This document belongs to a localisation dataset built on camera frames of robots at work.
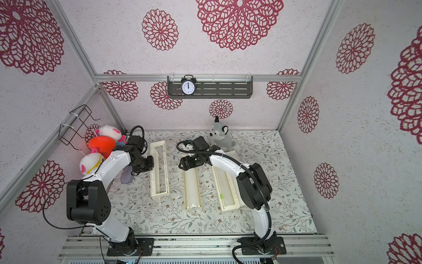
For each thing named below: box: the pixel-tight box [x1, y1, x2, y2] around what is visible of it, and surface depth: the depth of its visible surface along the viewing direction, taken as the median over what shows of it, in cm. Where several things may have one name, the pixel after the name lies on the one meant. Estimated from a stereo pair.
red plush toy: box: [87, 135, 116, 159], surface depth 90 cm
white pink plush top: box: [95, 124, 128, 146], surface depth 97 cm
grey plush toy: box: [209, 115, 233, 152], surface depth 98 cm
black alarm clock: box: [180, 74, 197, 97], surface depth 92 cm
